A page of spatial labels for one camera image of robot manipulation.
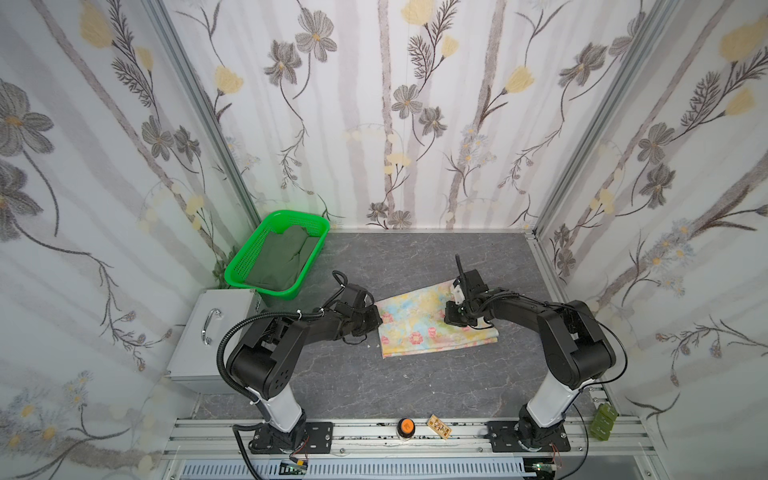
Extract pastel floral skirt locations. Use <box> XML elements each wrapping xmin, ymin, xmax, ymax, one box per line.
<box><xmin>376</xmin><ymin>280</ymin><xmax>499</xmax><ymax>358</ymax></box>

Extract grey metal box with handle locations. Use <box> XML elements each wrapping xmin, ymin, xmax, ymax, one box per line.
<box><xmin>167</xmin><ymin>289</ymin><xmax>264</xmax><ymax>394</ymax></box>

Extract white slotted cable duct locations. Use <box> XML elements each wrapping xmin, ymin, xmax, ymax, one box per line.
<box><xmin>178</xmin><ymin>458</ymin><xmax>536</xmax><ymax>480</ymax></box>

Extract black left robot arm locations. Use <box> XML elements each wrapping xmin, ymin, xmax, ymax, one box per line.
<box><xmin>215</xmin><ymin>282</ymin><xmax>382</xmax><ymax>452</ymax></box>

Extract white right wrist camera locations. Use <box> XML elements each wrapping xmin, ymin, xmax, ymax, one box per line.
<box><xmin>451</xmin><ymin>284</ymin><xmax>465</xmax><ymax>304</ymax></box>

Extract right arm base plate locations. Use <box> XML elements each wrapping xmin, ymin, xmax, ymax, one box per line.
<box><xmin>486</xmin><ymin>418</ymin><xmax>571</xmax><ymax>453</ymax></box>

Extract dark green skirt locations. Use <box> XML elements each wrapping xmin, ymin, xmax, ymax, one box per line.
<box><xmin>245</xmin><ymin>225</ymin><xmax>319</xmax><ymax>291</ymax></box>

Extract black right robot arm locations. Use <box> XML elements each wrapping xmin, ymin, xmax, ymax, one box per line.
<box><xmin>444</xmin><ymin>269</ymin><xmax>617</xmax><ymax>452</ymax></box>

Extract orange emergency stop button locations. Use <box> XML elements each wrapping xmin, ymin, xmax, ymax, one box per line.
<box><xmin>396</xmin><ymin>418</ymin><xmax>416</xmax><ymax>439</ymax></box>

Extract small wooden tag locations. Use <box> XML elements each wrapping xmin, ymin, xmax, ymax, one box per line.
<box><xmin>427</xmin><ymin>415</ymin><xmax>452</xmax><ymax>440</ymax></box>

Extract green plastic basket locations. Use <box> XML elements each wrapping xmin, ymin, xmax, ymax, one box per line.
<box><xmin>225</xmin><ymin>210</ymin><xmax>330</xmax><ymax>300</ymax></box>

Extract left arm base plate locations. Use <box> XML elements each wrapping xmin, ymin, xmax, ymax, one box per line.
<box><xmin>248</xmin><ymin>422</ymin><xmax>334</xmax><ymax>454</ymax></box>

